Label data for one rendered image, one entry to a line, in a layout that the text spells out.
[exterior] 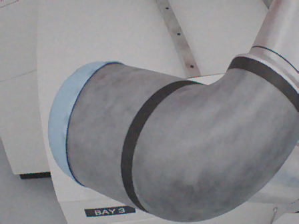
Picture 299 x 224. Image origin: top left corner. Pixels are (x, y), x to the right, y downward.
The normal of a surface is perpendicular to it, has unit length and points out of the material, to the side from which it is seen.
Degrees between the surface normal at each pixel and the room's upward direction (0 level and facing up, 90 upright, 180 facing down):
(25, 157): 90
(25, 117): 90
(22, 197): 0
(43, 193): 0
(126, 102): 28
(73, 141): 62
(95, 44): 0
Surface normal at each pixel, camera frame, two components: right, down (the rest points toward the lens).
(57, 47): -0.04, -0.65
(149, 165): -0.64, -0.04
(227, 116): -0.30, -0.37
